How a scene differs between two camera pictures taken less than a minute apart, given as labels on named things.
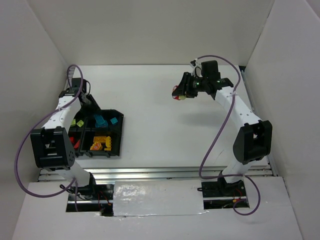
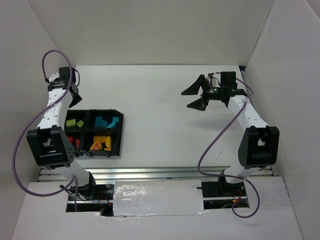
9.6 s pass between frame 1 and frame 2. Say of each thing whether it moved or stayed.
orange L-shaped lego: stayed
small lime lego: stayed
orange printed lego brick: stayed
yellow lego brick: stayed
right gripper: moved
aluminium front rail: stayed
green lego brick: stayed
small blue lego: moved
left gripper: moved
